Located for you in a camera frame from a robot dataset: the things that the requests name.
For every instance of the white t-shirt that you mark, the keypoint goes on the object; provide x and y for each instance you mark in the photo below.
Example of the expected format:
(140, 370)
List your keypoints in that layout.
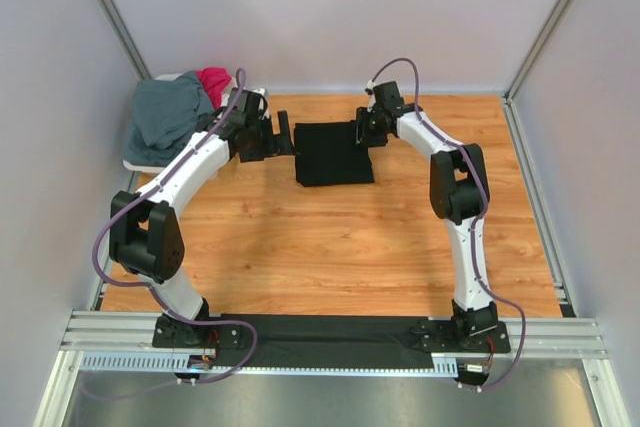
(225, 98)

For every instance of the teal grey t-shirt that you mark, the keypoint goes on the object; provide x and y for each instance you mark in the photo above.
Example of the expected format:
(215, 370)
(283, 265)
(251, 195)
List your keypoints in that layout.
(164, 116)

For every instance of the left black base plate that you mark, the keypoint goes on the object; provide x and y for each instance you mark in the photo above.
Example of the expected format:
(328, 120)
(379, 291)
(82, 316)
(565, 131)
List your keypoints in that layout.
(220, 332)

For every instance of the aluminium frame rail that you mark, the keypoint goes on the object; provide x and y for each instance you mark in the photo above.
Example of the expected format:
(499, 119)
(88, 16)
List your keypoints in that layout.
(109, 331)

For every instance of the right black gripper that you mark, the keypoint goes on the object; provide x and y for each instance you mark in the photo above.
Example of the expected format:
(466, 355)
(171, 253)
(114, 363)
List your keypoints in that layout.
(361, 126)

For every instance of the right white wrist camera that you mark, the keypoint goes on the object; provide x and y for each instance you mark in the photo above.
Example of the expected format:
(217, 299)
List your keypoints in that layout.
(369, 89)

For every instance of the corner aluminium post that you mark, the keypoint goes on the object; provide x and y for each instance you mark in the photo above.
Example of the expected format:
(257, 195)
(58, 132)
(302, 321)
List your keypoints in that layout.
(118, 24)
(547, 30)

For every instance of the white laundry basket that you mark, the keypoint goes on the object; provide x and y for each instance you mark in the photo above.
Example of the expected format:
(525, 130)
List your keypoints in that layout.
(166, 111)

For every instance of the black t-shirt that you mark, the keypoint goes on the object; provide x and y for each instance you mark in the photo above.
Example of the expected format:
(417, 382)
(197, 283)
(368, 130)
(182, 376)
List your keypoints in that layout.
(327, 155)

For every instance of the left corner aluminium post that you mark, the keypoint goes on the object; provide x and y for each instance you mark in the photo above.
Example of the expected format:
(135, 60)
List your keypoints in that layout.
(118, 24)

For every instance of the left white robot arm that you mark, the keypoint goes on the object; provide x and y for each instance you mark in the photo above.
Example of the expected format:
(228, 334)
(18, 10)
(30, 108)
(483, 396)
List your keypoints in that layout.
(144, 230)

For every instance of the pink red t-shirt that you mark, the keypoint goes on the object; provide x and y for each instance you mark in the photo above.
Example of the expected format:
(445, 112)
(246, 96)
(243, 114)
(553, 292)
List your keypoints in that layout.
(214, 81)

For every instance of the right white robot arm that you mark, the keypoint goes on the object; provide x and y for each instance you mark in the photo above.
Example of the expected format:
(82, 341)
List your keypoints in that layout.
(458, 194)

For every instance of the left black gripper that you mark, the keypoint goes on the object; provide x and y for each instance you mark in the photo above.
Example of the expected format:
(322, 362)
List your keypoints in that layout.
(281, 145)

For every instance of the slotted grey cable duct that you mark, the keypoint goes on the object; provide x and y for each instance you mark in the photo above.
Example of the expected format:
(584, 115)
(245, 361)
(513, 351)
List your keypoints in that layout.
(183, 363)

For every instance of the right corner aluminium post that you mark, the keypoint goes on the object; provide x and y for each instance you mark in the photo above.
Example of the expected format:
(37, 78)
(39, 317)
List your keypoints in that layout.
(547, 30)

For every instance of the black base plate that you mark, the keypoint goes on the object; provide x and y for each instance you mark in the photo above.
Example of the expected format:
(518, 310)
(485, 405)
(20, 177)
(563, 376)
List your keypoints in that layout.
(440, 336)
(220, 332)

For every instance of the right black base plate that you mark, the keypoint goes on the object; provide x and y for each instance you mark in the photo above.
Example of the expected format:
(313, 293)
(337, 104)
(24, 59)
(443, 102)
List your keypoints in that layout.
(440, 336)

